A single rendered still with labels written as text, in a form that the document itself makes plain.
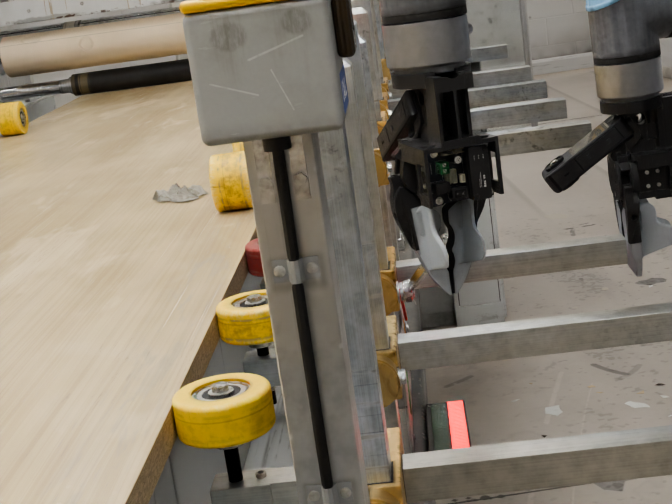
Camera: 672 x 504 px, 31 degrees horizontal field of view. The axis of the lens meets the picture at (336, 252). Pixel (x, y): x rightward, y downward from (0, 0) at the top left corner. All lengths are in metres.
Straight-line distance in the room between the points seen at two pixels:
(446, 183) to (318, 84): 0.49
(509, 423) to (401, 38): 2.21
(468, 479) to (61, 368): 0.39
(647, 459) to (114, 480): 0.41
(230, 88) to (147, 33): 3.17
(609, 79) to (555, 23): 8.84
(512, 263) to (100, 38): 2.49
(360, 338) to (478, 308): 2.94
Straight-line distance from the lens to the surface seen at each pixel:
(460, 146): 1.06
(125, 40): 3.77
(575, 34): 10.30
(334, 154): 0.87
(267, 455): 1.59
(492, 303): 3.84
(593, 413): 3.22
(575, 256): 1.46
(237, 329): 1.20
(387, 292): 1.39
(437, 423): 1.40
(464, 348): 1.22
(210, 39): 0.59
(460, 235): 1.14
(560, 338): 1.22
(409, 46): 1.06
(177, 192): 1.85
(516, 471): 1.00
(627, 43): 1.41
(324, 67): 0.59
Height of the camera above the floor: 1.24
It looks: 14 degrees down
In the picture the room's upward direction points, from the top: 8 degrees counter-clockwise
